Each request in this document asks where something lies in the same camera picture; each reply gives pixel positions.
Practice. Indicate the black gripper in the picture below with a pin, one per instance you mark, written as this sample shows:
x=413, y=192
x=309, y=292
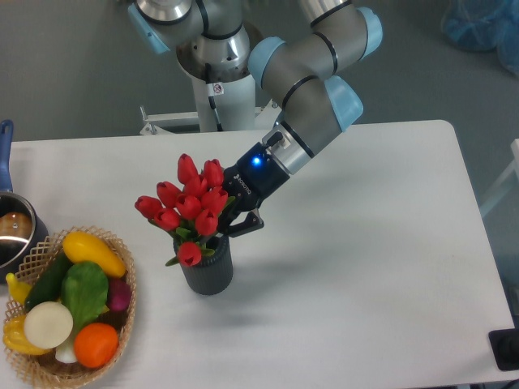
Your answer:
x=253, y=178

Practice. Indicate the red tulip bouquet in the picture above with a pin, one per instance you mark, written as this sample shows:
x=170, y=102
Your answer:
x=189, y=213

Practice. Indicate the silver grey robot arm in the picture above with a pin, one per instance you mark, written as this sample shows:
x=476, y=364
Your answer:
x=214, y=48

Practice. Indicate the dark grey ribbed vase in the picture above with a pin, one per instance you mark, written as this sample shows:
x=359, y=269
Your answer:
x=208, y=268

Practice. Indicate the purple red onion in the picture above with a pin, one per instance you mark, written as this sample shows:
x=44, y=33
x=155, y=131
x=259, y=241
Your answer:
x=119, y=295

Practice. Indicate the yellow squash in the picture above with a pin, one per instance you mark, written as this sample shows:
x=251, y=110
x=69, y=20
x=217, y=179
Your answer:
x=80, y=247

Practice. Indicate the green lettuce leaf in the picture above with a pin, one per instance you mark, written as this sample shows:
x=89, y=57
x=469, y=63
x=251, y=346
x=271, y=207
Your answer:
x=84, y=293

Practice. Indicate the orange fruit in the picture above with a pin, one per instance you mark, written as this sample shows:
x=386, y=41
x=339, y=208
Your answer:
x=95, y=345

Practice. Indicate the green cucumber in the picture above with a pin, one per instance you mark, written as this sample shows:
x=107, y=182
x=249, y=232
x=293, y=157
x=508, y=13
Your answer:
x=49, y=284

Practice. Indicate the white round onion slice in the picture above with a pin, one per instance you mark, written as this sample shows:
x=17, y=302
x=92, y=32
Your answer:
x=48, y=325

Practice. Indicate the yellow banana tip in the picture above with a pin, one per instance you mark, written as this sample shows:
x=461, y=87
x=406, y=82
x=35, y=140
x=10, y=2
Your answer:
x=17, y=289

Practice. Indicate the yellow bell pepper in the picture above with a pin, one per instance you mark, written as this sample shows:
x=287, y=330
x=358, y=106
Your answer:
x=15, y=339

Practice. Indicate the black device at table edge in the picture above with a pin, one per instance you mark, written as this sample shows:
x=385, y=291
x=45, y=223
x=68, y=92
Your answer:
x=504, y=345

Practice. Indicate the blue plastic bag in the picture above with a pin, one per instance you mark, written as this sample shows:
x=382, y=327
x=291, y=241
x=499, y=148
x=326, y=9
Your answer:
x=483, y=26

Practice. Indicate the blue handled saucepan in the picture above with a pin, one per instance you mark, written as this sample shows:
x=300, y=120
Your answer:
x=21, y=227

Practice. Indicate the white frame at right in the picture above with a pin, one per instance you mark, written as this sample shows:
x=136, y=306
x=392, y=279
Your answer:
x=505, y=181

